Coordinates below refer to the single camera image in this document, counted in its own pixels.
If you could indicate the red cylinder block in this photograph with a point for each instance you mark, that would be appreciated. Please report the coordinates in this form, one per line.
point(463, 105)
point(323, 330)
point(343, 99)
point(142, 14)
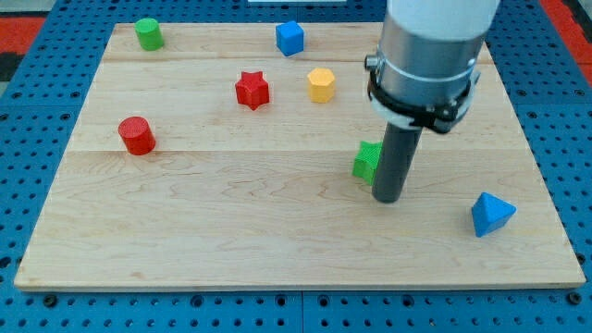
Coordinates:
point(137, 135)

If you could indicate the yellow hexagon block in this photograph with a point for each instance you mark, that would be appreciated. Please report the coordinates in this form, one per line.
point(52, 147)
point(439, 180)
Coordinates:
point(321, 85)

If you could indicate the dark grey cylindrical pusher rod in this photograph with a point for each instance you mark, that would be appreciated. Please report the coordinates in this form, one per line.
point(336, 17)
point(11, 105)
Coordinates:
point(396, 156)

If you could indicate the light wooden board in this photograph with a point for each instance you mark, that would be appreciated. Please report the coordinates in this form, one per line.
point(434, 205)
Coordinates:
point(235, 199)

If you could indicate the green cylinder block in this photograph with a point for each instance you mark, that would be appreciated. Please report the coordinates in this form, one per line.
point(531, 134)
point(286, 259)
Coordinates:
point(149, 34)

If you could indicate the green star block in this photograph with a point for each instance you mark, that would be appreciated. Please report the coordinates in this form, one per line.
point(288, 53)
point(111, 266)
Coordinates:
point(366, 161)

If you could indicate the blue cube block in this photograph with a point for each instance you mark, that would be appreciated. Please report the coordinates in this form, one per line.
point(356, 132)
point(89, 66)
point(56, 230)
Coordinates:
point(290, 38)

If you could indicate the red star block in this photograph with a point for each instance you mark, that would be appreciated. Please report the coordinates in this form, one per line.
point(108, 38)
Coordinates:
point(252, 89)

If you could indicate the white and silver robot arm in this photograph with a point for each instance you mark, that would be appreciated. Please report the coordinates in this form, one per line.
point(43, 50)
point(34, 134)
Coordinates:
point(423, 76)

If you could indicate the blue triangular pyramid block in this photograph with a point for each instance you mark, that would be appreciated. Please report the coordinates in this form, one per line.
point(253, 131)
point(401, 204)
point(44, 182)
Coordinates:
point(490, 213)

